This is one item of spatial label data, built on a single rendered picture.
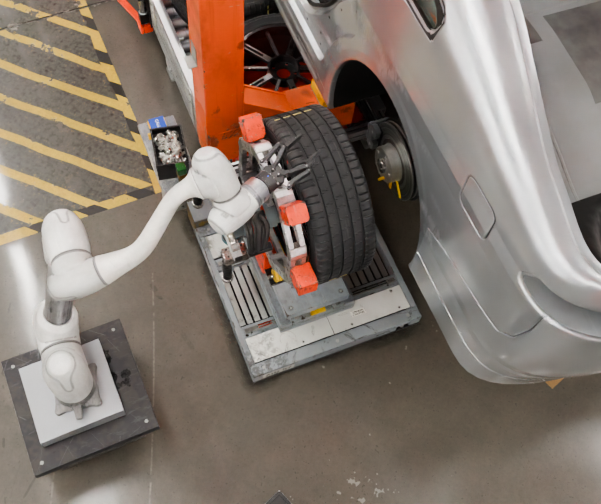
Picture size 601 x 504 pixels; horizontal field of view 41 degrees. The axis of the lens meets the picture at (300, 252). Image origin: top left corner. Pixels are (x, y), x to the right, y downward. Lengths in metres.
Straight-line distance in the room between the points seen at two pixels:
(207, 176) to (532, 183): 0.93
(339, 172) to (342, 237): 0.23
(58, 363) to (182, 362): 0.77
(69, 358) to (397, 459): 1.47
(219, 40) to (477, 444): 2.04
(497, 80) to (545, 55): 1.12
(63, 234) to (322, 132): 0.94
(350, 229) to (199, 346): 1.18
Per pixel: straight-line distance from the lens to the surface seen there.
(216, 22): 2.87
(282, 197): 2.77
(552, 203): 2.26
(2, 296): 3.97
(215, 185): 2.45
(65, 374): 3.10
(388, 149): 3.16
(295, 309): 3.55
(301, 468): 3.58
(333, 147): 2.82
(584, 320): 2.45
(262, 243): 2.81
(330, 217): 2.78
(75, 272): 2.64
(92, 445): 3.34
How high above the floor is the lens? 3.49
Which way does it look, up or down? 63 degrees down
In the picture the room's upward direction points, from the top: 8 degrees clockwise
